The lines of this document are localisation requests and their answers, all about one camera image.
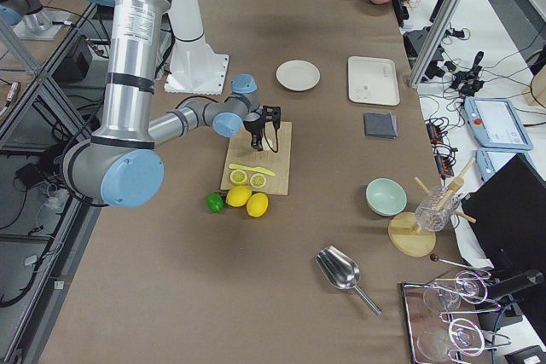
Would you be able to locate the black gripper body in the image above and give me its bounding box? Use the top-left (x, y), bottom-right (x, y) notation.
top-left (243, 112), bottom-right (264, 136)

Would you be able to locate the round beige plate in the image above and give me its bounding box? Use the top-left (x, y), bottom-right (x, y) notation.
top-left (276, 60), bottom-right (321, 92)

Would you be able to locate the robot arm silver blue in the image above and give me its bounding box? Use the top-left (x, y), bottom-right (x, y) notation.
top-left (62, 0), bottom-right (262, 208)

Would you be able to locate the rectangular cream tray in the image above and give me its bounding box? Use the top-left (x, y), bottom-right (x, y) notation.
top-left (348, 56), bottom-right (400, 107)

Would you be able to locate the metal tray with glasses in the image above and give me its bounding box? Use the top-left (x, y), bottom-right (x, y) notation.
top-left (400, 270), bottom-right (511, 363)

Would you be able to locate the wooden cutting board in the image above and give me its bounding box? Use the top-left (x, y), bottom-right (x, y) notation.
top-left (220, 121), bottom-right (293, 195)

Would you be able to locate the yellow plastic knife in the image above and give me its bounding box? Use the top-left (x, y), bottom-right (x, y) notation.
top-left (228, 163), bottom-right (276, 176)

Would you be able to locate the lemon half slice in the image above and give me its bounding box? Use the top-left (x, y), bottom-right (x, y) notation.
top-left (229, 169), bottom-right (248, 186)
top-left (249, 173), bottom-right (267, 189)

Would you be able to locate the whole yellow lemon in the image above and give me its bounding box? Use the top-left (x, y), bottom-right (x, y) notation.
top-left (225, 185), bottom-right (253, 207)
top-left (246, 193), bottom-right (269, 217)

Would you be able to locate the green lime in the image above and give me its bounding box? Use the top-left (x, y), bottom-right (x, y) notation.
top-left (206, 192), bottom-right (224, 213)

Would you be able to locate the grey folded cloth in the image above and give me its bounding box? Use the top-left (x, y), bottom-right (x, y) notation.
top-left (363, 112), bottom-right (398, 139)

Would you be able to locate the mint green bowl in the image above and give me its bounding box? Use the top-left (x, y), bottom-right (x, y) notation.
top-left (365, 178), bottom-right (407, 217)

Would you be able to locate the metal scoop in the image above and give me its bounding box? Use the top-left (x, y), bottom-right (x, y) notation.
top-left (315, 246), bottom-right (382, 316)

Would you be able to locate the wooden cup tree stand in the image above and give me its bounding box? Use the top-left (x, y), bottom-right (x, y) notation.
top-left (388, 157), bottom-right (476, 257)

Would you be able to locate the clear glass on stand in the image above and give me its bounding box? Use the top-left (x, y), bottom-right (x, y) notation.
top-left (415, 186), bottom-right (461, 234)

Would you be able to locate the blue teach pendant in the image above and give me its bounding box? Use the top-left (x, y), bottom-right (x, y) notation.
top-left (475, 147), bottom-right (533, 182)
top-left (463, 96), bottom-right (533, 151)

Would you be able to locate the black laptop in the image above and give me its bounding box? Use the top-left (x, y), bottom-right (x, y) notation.
top-left (462, 153), bottom-right (545, 273)

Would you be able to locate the white camera mast base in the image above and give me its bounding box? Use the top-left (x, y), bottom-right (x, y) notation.
top-left (165, 0), bottom-right (229, 95)

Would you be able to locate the aluminium frame post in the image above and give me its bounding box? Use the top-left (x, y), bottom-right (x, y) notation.
top-left (408, 0), bottom-right (461, 89)

